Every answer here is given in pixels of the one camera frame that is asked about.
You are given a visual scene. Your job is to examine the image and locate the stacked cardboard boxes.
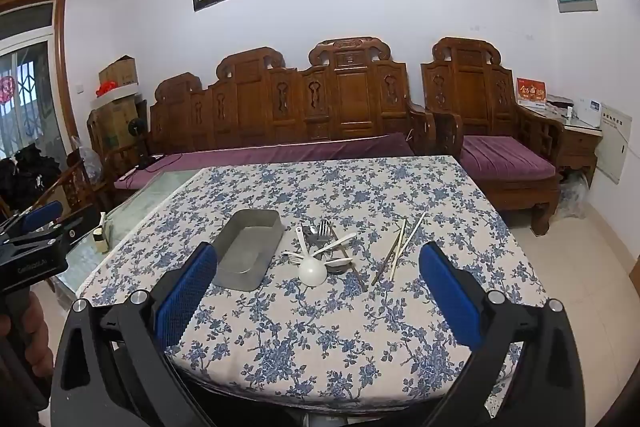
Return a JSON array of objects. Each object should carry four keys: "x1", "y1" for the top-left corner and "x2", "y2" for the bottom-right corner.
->
[{"x1": 87, "y1": 55, "x2": 140, "y2": 156}]

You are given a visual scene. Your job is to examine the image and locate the purple armchair cushion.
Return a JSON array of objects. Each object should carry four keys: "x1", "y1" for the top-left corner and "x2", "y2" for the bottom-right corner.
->
[{"x1": 458, "y1": 135, "x2": 556, "y2": 182}]

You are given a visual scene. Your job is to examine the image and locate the white plastic fork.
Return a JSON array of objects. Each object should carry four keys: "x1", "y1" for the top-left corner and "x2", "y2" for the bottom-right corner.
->
[{"x1": 282, "y1": 233, "x2": 357, "y2": 260}]

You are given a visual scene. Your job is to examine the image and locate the glass coffee table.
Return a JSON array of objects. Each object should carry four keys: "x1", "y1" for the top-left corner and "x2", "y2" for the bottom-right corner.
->
[{"x1": 52, "y1": 170, "x2": 198, "y2": 309}]

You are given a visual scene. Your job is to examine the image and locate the white wall panel cabinet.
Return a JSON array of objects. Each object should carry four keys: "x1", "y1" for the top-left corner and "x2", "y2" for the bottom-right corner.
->
[{"x1": 596, "y1": 104, "x2": 632, "y2": 184}]

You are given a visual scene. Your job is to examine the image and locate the blue floral tablecloth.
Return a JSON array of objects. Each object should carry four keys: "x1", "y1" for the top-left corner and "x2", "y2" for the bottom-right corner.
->
[{"x1": 79, "y1": 156, "x2": 547, "y2": 414}]

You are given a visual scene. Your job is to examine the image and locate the cream chopstick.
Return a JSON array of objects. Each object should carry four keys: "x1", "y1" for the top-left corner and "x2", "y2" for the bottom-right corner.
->
[
  {"x1": 400, "y1": 211, "x2": 427, "y2": 254},
  {"x1": 390, "y1": 218, "x2": 407, "y2": 281}
]

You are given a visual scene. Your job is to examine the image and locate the steel fork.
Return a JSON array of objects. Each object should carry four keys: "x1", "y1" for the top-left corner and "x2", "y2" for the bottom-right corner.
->
[{"x1": 318, "y1": 219, "x2": 334, "y2": 242}]

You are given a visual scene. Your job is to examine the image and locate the purple bench cushion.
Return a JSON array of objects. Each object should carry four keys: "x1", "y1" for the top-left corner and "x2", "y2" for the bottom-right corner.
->
[{"x1": 115, "y1": 133, "x2": 414, "y2": 191}]

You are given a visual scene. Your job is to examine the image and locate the balcony door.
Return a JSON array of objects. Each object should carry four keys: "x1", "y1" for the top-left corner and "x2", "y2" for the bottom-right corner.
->
[{"x1": 1, "y1": 0, "x2": 78, "y2": 168}]

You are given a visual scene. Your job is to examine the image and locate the grey metal tray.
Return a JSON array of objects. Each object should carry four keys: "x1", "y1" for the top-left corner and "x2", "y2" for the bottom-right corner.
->
[{"x1": 213, "y1": 209, "x2": 284, "y2": 291}]

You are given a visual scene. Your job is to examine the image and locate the carved wooden sofa bench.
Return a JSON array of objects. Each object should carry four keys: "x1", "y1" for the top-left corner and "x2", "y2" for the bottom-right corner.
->
[{"x1": 106, "y1": 37, "x2": 436, "y2": 183}]

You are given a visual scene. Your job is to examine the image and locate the left hand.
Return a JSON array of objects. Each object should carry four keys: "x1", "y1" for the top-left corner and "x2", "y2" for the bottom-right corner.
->
[{"x1": 21, "y1": 291, "x2": 53, "y2": 378}]

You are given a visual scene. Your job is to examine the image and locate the white device on side table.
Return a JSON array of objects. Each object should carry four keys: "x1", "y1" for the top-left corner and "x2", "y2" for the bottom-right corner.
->
[{"x1": 573, "y1": 98, "x2": 602, "y2": 128}]

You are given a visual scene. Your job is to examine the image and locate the red sign card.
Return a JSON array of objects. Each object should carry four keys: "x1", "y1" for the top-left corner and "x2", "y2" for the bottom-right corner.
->
[{"x1": 516, "y1": 78, "x2": 547, "y2": 104}]

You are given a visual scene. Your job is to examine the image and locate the wooden side table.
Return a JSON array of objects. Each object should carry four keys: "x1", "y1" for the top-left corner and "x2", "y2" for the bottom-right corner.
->
[{"x1": 518, "y1": 106, "x2": 602, "y2": 186}]

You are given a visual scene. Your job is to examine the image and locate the carved wooden armchair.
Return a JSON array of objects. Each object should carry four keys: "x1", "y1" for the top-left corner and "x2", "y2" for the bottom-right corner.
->
[{"x1": 421, "y1": 37, "x2": 560, "y2": 235}]

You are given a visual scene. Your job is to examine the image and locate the small bottle on glass table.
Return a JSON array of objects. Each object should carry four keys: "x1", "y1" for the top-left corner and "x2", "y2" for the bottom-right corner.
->
[{"x1": 92, "y1": 211, "x2": 110, "y2": 254}]

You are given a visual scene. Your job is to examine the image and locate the brown chopstick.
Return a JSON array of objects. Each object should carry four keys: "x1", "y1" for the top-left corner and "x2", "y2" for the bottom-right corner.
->
[
  {"x1": 329, "y1": 223, "x2": 367, "y2": 293},
  {"x1": 371, "y1": 228, "x2": 404, "y2": 286}
]

